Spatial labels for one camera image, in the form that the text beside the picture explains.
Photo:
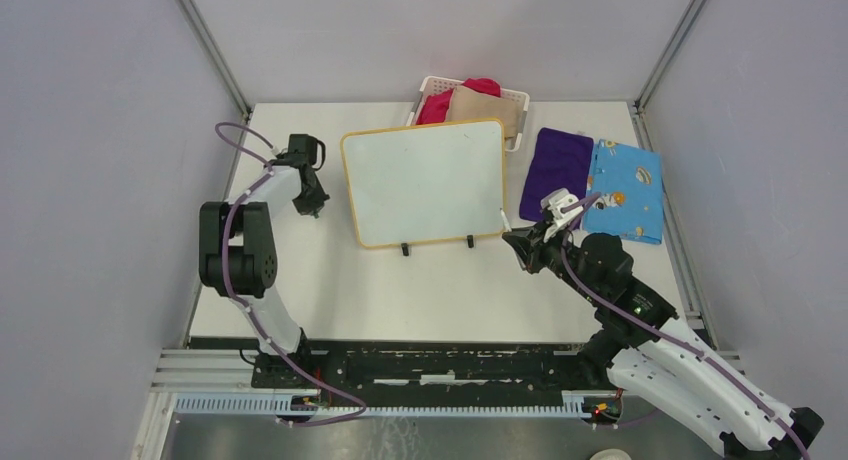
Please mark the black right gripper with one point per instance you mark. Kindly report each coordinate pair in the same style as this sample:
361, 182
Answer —
531, 246

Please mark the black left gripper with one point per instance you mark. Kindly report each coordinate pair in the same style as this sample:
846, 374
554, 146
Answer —
315, 204

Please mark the yellow framed whiteboard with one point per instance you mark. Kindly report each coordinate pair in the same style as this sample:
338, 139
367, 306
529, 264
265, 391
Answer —
426, 184

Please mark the green whiteboard marker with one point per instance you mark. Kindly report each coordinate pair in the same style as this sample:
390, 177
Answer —
505, 221

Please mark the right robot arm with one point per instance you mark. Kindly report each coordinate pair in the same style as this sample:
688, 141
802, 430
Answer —
646, 347

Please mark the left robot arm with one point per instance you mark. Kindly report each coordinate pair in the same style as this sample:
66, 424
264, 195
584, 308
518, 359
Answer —
237, 251

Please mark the purple towel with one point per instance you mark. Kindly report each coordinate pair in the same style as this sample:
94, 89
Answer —
561, 160

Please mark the blue patterned cloth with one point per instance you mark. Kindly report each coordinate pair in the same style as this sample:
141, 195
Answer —
628, 183

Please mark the beige cloth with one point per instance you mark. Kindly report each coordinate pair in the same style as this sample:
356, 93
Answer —
468, 105

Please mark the red cloth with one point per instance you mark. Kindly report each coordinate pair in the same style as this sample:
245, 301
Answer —
436, 104

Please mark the white plastic basket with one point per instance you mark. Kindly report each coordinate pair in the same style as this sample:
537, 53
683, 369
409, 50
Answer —
521, 98

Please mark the white round object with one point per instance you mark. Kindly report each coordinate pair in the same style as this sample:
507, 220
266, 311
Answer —
611, 454

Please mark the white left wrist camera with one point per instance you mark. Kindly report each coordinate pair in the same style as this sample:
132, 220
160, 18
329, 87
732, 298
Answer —
310, 148

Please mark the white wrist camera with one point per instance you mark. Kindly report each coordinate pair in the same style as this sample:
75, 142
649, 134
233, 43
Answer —
310, 148
560, 208

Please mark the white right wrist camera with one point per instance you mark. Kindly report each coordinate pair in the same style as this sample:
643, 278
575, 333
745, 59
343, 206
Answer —
560, 208

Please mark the white cable duct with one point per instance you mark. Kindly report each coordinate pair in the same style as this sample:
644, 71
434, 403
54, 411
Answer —
570, 407

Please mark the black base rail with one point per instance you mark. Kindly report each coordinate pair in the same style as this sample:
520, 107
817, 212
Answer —
385, 374

